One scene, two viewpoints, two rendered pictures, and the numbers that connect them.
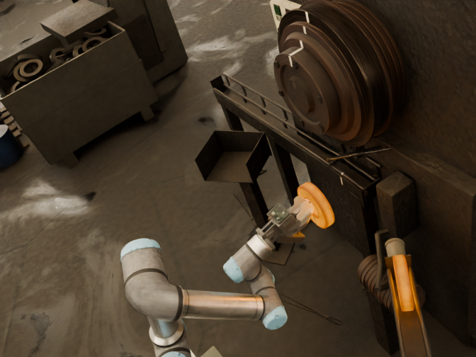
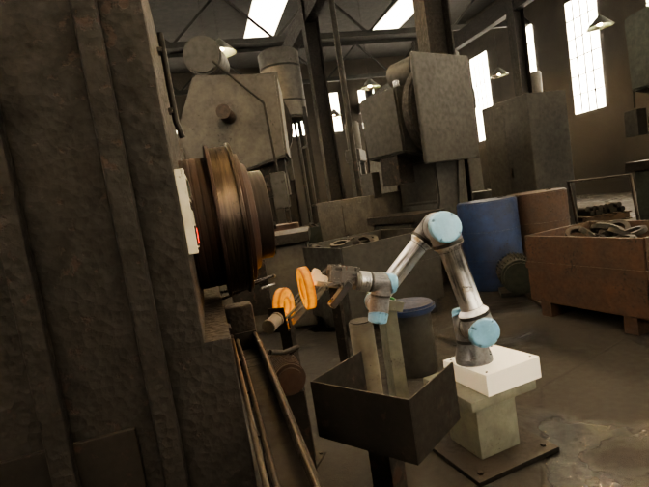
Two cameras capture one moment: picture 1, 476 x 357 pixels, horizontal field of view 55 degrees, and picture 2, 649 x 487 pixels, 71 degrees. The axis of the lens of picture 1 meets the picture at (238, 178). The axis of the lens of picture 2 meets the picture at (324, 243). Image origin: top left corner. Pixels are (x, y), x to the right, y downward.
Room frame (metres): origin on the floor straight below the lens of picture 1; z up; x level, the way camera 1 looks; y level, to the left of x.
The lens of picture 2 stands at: (2.67, -0.10, 1.13)
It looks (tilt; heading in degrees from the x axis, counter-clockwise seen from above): 5 degrees down; 180
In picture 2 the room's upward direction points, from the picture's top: 9 degrees counter-clockwise
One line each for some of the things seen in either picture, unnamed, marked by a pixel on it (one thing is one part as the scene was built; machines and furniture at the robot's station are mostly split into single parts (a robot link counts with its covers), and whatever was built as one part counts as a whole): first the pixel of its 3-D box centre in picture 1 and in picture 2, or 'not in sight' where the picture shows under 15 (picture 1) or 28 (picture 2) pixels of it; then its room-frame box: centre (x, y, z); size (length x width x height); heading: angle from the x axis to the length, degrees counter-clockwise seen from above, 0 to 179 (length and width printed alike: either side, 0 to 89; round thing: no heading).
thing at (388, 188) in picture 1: (398, 207); (241, 335); (1.00, -0.46, 0.68); 0.11 x 0.08 x 0.24; 104
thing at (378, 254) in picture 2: not in sight; (369, 275); (-1.47, 0.25, 0.39); 1.03 x 0.83 x 0.77; 119
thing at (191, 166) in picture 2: (350, 64); (202, 223); (1.24, -0.47, 1.11); 0.47 x 0.10 x 0.47; 14
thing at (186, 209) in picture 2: (295, 26); (188, 212); (1.58, -0.41, 1.15); 0.26 x 0.02 x 0.18; 14
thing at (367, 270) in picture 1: (394, 315); (294, 418); (0.87, -0.34, 0.27); 0.22 x 0.13 x 0.53; 14
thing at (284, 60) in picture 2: not in sight; (294, 154); (-7.83, -0.48, 2.25); 0.92 x 0.92 x 4.50
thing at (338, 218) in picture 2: not in sight; (361, 240); (-3.20, 0.38, 0.55); 1.10 x 0.53 x 1.10; 34
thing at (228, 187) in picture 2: (329, 77); (229, 219); (1.22, -0.39, 1.11); 0.47 x 0.06 x 0.47; 14
